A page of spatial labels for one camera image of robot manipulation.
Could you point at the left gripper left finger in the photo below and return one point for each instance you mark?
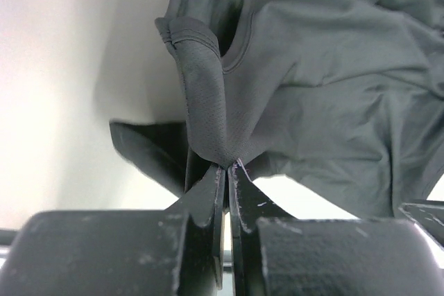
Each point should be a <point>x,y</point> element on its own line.
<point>175,251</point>

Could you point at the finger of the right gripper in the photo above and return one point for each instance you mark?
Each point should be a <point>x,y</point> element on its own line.
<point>428,214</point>

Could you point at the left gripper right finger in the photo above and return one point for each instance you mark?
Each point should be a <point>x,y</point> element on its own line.
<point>274,253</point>

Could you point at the black t shirt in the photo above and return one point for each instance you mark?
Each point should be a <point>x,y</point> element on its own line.
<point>343,96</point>

